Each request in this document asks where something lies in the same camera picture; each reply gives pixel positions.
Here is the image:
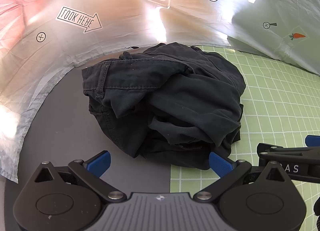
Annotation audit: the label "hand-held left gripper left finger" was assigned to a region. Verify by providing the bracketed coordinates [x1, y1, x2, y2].
[34, 150, 126, 203]

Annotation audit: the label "green checked sheet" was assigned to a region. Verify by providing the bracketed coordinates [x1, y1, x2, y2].
[170, 45, 320, 221]

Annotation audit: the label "black pants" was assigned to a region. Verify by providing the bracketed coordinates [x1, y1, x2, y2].
[81, 42, 247, 171]

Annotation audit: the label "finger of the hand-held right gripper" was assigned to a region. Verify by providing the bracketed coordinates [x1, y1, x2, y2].
[257, 135, 320, 157]

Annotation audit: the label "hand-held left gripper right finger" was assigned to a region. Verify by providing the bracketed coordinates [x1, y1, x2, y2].
[194, 151, 291, 203]

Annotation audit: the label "white carrot-print curtain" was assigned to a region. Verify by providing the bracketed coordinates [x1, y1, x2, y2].
[0, 0, 320, 184]

